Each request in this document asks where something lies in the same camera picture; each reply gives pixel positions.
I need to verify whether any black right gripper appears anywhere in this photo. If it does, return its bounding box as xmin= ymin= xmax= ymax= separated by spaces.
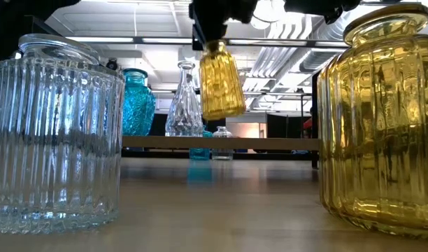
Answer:
xmin=188 ymin=0 xmax=259 ymax=52

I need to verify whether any ribbed yellow glass vase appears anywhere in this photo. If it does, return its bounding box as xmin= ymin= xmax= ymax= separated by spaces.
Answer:
xmin=199 ymin=39 xmax=247 ymax=122

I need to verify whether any tall diamond-cut clear vase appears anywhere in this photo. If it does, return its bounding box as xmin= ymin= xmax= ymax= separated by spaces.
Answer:
xmin=164 ymin=60 xmax=204 ymax=138

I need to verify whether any tall embossed blue glass vase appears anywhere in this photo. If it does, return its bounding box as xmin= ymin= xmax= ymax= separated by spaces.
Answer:
xmin=122 ymin=68 xmax=157 ymax=137

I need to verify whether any short blue glass vase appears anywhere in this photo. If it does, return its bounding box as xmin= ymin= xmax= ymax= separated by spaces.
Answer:
xmin=188 ymin=126 xmax=213 ymax=161

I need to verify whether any short clear glass vase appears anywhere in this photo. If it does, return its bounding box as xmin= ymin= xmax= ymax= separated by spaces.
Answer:
xmin=211 ymin=125 xmax=234 ymax=161

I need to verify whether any ribbed clear glass jar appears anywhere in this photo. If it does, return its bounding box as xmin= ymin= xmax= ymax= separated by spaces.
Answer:
xmin=0 ymin=34 xmax=127 ymax=235

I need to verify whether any wide yellow glass jar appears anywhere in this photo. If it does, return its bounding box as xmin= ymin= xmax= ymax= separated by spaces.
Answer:
xmin=317 ymin=3 xmax=428 ymax=241

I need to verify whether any long ceiling light strip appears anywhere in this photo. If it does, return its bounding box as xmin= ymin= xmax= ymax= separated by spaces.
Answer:
xmin=64 ymin=36 xmax=350 ymax=49

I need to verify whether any person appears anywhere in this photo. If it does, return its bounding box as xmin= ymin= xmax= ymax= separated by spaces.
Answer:
xmin=302 ymin=106 xmax=313 ymax=139

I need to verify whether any black aluminium table frame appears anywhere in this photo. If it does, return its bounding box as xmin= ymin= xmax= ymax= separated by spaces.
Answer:
xmin=122 ymin=149 xmax=315 ymax=161

